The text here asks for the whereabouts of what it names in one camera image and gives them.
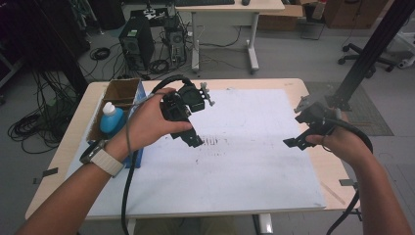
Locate white desk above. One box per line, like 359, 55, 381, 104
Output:
174, 0, 286, 74

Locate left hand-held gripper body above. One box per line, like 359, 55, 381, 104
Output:
160, 81, 216, 123

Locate blue cardboard box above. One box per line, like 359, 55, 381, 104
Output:
86, 77, 147, 169

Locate white table leg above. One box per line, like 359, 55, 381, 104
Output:
258, 213, 274, 235

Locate black keyboard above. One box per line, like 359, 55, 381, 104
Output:
174, 0, 236, 8

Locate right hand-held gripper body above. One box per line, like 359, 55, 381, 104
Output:
293, 95, 343, 135

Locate blue bottle with white cap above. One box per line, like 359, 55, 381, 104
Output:
99, 101, 127, 137

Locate brown cabinet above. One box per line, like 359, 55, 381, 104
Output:
322, 0, 390, 29

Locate black office chair base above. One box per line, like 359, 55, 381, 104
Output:
337, 42, 397, 79

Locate tangle of black floor cables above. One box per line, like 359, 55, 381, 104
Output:
7, 70, 82, 155

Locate person's left hand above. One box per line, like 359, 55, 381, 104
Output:
105, 87, 194, 163

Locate open cardboard box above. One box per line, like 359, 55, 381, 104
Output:
257, 3, 306, 32

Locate open computer tower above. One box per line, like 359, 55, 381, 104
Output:
164, 16, 188, 65

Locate wristwatch with white band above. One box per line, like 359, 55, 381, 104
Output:
78, 139, 126, 178

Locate black tape strip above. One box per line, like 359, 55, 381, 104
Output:
32, 166, 60, 185

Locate black computer tower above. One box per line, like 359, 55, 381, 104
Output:
117, 16, 156, 71

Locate thin grey cable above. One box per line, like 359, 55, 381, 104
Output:
125, 91, 170, 155

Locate white foam board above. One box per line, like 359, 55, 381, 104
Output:
85, 88, 327, 219

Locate thick black gripper cable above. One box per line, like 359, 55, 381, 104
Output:
120, 73, 197, 235
321, 117, 374, 235

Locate person's olive pants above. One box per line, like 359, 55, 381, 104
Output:
134, 214, 241, 235

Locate grey floor mat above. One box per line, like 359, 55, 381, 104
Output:
302, 81, 394, 137

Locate black metal stand post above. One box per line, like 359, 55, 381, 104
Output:
326, 0, 415, 112

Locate person's right hand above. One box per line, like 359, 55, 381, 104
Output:
305, 109, 374, 168

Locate coiled black cable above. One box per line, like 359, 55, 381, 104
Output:
88, 46, 112, 62
148, 58, 171, 75

